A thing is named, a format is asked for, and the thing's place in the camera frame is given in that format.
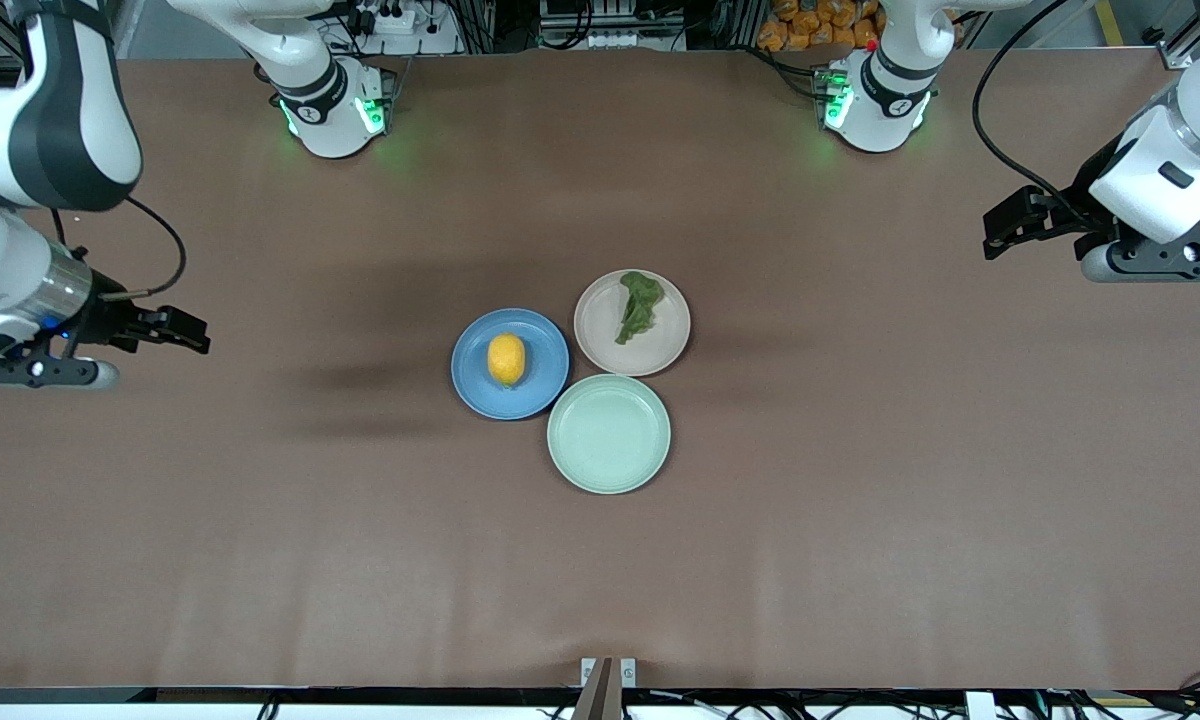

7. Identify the yellow lemon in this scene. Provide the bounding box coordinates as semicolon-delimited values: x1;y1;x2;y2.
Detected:
486;332;528;390

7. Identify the green lettuce leaf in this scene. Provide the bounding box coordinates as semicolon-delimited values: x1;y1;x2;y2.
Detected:
613;270;666;347

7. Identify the orange snack packets pile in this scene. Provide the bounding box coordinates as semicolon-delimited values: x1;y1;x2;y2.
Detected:
757;0;886;53

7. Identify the blue plate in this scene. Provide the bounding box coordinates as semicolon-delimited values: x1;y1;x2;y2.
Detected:
450;307;571;421

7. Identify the beige plate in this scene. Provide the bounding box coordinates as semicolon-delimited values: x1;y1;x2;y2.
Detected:
573;268;692;378

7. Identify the white power strip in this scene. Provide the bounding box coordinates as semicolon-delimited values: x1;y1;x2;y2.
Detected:
345;3;423;37

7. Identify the pale green plate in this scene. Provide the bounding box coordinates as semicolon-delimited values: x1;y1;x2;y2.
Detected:
546;373;673;496

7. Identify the white electronics box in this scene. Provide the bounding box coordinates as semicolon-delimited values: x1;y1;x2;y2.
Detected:
538;0;686;51

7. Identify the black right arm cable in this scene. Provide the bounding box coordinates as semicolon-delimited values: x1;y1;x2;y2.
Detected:
50;195;188;301

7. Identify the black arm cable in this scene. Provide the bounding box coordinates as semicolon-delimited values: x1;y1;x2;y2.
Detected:
971;0;1091;216
50;195;188;301

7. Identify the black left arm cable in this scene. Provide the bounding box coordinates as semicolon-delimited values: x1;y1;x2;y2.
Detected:
971;0;1091;216

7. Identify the aluminium frame profile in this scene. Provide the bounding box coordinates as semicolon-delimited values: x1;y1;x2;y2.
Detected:
1155;15;1200;71

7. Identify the brown post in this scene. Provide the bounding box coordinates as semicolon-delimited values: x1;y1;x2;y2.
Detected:
572;657;616;720

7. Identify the small metal table bracket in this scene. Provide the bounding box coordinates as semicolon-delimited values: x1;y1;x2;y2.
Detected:
580;657;638;690

